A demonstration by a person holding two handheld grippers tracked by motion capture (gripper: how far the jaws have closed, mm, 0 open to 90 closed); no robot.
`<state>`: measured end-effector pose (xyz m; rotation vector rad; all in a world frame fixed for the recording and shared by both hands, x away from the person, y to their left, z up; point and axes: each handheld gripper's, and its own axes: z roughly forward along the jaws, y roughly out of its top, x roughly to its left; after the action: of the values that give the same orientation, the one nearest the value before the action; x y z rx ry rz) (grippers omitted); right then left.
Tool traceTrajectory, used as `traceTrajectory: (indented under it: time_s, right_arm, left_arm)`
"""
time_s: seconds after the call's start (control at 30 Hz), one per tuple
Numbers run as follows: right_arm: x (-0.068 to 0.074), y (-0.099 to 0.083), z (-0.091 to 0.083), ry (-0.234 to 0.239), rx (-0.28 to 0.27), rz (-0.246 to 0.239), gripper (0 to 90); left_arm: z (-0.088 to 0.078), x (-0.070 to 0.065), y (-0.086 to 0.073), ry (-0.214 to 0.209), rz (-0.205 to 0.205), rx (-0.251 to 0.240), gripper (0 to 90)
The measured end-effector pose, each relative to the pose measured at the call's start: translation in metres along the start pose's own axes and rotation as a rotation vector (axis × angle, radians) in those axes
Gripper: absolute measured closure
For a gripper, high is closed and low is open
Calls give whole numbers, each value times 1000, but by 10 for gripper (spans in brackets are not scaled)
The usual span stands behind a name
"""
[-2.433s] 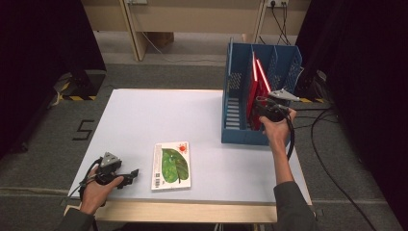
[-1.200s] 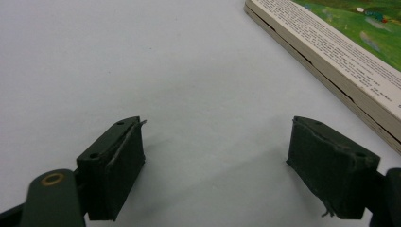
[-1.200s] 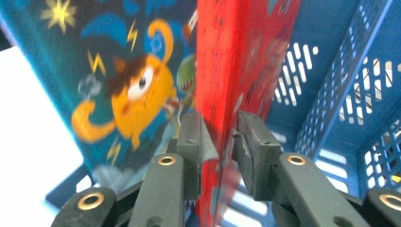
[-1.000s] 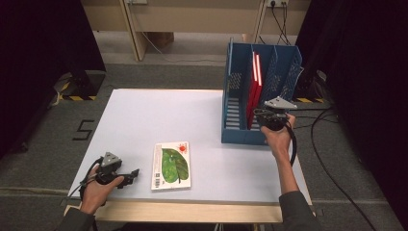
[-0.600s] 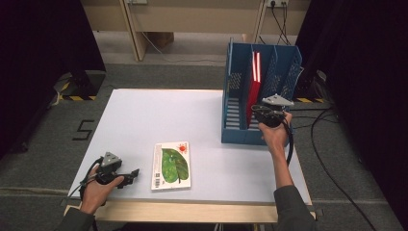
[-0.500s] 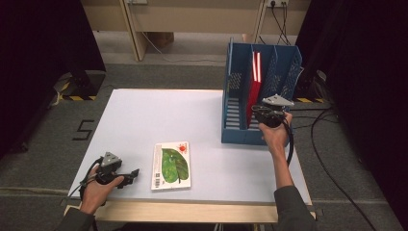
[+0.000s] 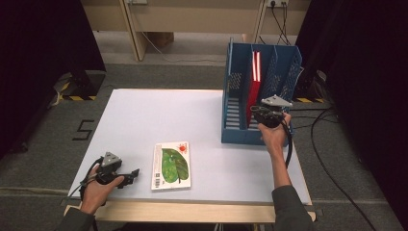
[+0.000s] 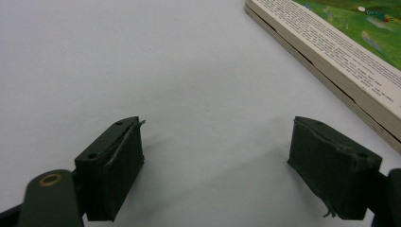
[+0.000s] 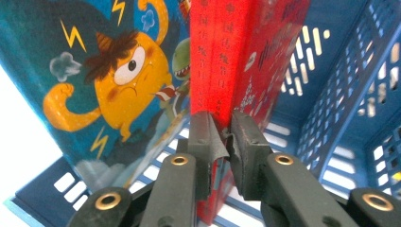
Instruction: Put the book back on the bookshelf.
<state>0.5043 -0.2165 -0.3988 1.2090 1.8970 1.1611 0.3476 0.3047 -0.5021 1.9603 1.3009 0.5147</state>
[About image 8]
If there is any green cover white-edged book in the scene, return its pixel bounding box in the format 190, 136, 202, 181
243, 0, 401, 156

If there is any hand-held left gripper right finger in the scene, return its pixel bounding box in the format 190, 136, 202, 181
287, 115, 383, 221

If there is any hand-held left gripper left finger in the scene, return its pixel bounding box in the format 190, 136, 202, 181
74, 115, 147, 222

